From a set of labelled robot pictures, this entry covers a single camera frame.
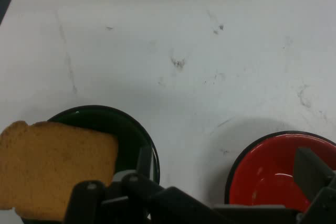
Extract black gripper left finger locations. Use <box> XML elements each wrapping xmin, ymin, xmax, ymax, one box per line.
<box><xmin>64</xmin><ymin>145</ymin><xmax>170</xmax><ymax>224</ymax></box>

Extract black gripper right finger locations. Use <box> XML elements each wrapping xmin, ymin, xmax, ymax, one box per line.
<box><xmin>293</xmin><ymin>147</ymin><xmax>336</xmax><ymax>224</ymax></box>

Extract red bowl with black rim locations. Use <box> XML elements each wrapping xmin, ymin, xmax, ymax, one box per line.
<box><xmin>225</xmin><ymin>130</ymin><xmax>336</xmax><ymax>213</ymax></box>

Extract brown bread slice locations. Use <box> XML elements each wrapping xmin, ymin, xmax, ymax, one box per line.
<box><xmin>0</xmin><ymin>120</ymin><xmax>119</xmax><ymax>221</ymax></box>

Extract dark green bowl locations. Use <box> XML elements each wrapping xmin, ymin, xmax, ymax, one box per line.
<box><xmin>20</xmin><ymin>105</ymin><xmax>161</xmax><ymax>224</ymax></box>

